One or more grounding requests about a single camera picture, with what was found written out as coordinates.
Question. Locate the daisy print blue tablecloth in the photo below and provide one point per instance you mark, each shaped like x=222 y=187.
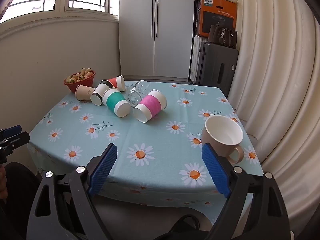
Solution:
x=155 y=132

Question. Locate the brown handbag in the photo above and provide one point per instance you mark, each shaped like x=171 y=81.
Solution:
x=225 y=38

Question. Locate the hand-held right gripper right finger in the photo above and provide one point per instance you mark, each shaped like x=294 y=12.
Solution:
x=215 y=168

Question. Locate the white cabinet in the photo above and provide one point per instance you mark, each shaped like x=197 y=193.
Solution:
x=172 y=30

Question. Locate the cream curtain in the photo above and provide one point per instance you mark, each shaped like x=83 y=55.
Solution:
x=275 y=67

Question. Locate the grey suitcase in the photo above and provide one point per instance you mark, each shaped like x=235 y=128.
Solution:
x=215 y=67

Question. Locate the green sleeve paper cup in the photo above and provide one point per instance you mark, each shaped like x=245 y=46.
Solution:
x=115 y=101

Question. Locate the beige paper cup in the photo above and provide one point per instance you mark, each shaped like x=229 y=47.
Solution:
x=83 y=92

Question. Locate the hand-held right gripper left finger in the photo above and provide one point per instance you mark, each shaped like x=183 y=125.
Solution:
x=103 y=168

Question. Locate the orange cardboard box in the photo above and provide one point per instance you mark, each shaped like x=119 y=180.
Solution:
x=217 y=10

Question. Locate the white suitcase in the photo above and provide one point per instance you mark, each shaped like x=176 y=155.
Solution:
x=195 y=60

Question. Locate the clear glass cup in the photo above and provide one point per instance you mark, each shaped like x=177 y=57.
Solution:
x=136 y=92

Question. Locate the red paper cup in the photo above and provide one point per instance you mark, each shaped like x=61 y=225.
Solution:
x=116 y=82

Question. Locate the red bowl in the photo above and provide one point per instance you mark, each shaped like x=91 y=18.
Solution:
x=82 y=85

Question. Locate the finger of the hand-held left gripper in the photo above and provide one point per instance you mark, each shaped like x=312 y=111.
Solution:
x=18 y=140
x=12 y=130

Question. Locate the black and white paper cup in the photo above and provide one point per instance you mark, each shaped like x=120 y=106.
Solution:
x=98 y=93

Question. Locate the pile of pale fruits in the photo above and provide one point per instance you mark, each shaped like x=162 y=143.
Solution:
x=81 y=76

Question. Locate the white ceramic mug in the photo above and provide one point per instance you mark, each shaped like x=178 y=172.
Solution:
x=212 y=142

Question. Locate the pink sleeve paper cup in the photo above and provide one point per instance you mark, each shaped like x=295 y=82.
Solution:
x=151 y=105

